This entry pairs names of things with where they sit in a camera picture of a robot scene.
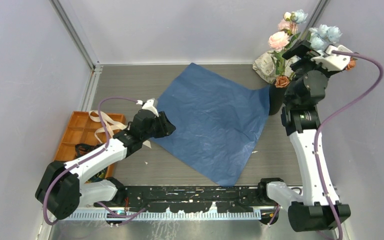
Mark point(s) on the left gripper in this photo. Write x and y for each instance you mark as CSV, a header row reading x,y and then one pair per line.
x,y
166,127

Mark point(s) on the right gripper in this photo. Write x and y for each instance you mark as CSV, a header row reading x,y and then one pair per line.
x,y
302,49

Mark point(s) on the blue hydrangea flower stem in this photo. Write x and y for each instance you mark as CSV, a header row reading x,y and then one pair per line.
x,y
323,36

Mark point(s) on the pink rose flower stem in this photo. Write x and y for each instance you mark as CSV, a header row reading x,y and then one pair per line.
x,y
286,36

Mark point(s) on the single orange rose stem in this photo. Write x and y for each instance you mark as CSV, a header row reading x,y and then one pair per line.
x,y
282,81

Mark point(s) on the blue paper flower bouquet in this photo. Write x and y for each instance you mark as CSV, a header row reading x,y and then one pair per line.
x,y
218,122

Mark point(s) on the orange rose flower stem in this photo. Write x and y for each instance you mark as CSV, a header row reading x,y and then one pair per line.
x,y
352,64

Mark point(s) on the cream ribbon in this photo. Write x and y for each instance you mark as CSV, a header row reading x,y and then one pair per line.
x,y
107,124

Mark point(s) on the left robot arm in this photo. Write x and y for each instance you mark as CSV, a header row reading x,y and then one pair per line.
x,y
64,186

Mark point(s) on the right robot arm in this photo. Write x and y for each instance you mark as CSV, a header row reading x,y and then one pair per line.
x,y
318,207

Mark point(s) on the black vase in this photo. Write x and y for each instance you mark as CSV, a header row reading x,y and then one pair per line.
x,y
276,98

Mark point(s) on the small blue flower sprig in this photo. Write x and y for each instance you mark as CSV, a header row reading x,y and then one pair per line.
x,y
298,16

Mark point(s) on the patterned cream cloth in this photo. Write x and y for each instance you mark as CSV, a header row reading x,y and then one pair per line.
x,y
271,65

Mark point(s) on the rolled dark item front right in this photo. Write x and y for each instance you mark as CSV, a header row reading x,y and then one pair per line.
x,y
101,175

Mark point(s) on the rolled dark item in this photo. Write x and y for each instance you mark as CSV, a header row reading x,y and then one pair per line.
x,y
101,175
82,149

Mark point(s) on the orange wooden tray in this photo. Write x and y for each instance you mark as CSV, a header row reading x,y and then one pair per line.
x,y
80,130

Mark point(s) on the rolled dark item middle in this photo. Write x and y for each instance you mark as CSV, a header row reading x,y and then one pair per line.
x,y
82,149

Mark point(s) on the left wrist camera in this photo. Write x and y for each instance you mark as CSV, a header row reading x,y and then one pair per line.
x,y
150,105

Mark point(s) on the aluminium rail frame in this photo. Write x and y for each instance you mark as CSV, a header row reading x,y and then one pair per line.
x,y
120,215

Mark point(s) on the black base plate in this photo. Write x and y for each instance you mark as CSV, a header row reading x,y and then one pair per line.
x,y
191,199

